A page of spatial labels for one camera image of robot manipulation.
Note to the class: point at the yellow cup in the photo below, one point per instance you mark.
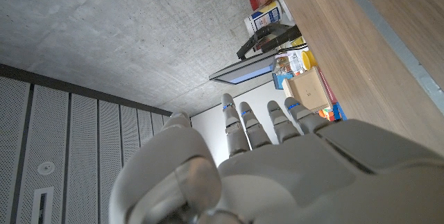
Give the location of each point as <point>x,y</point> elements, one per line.
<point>308,59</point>

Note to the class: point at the black monitor on stand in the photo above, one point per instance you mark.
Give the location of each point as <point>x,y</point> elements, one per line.
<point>243,73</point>

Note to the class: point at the blue flat container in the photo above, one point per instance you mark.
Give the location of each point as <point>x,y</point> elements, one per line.
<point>338,111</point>

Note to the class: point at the round white ceiling sensor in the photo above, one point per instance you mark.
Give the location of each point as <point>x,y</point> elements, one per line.
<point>45,168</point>

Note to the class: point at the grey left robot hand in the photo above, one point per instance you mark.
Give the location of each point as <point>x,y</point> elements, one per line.
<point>295,182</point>

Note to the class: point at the white blue box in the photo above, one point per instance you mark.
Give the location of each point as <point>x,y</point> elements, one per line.
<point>263,17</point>

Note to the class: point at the cardboard box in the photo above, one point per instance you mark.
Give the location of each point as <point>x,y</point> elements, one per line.
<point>307,90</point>

